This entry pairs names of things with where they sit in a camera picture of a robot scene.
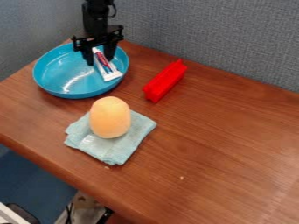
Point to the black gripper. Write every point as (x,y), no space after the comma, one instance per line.
(97,34)

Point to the white toothpaste tube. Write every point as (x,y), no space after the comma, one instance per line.
(105,67)

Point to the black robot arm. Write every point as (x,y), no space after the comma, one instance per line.
(97,6)

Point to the red plastic block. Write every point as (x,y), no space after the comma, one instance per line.
(161,83)

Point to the orange egg-shaped sponge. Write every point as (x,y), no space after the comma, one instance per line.
(109,117)

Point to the light blue folded cloth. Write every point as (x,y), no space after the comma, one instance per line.
(115,150)

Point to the beige object under table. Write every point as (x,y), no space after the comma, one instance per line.
(87,210)

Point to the white object bottom left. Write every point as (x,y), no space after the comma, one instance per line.
(8,217)

